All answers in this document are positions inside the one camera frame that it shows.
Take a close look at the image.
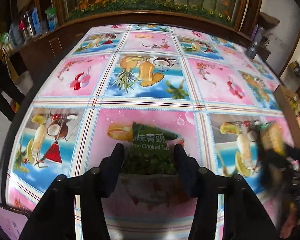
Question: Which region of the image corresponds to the grey flashlight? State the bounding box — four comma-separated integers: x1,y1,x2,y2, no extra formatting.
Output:
245,25,265,60

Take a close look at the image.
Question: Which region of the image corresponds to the green pea snack packet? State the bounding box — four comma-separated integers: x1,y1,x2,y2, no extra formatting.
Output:
121,122,180,175

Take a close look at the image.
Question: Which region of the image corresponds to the green cracker pack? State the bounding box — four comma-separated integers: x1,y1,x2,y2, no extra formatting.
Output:
260,121,286,157

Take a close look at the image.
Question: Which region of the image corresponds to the brown cardboard box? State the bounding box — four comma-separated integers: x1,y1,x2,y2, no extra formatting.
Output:
274,85,300,148

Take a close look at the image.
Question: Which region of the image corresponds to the colourful fruit tablecloth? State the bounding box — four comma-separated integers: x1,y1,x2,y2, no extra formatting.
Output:
0,24,293,239

